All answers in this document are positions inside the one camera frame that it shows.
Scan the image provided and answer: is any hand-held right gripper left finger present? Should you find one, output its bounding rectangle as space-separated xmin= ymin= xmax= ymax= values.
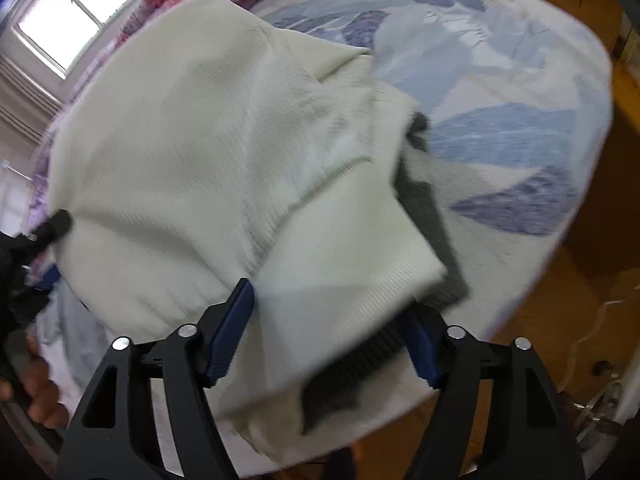
xmin=56 ymin=277 xmax=256 ymax=480

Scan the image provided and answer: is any grey striped curtain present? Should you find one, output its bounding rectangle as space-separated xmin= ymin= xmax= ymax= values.
xmin=0 ymin=55 xmax=63 ymax=146

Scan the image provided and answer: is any floral bed sheet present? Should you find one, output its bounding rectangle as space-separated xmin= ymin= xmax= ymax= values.
xmin=30 ymin=0 xmax=616 ymax=468

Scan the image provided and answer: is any person's left hand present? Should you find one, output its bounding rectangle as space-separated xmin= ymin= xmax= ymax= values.
xmin=0 ymin=335 xmax=71 ymax=431

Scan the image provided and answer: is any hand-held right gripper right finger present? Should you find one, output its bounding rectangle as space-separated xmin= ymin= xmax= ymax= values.
xmin=397 ymin=305 xmax=586 ymax=480

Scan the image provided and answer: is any white framed window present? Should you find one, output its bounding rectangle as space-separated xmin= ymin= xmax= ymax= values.
xmin=17 ymin=0 xmax=171 ymax=78

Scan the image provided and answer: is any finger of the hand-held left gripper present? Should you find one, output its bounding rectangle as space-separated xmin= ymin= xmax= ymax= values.
xmin=27 ymin=209 xmax=75 ymax=251
xmin=30 ymin=260 xmax=63 ymax=293

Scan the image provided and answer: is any white button jacket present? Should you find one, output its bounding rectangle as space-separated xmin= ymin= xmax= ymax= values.
xmin=50 ymin=0 xmax=448 ymax=436

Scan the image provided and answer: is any grey checkered sweater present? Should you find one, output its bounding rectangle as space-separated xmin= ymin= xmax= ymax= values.
xmin=300 ymin=112 xmax=471 ymax=436

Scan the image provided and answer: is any white charging cable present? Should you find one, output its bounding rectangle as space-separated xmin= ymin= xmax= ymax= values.
xmin=555 ymin=297 xmax=640 ymax=396

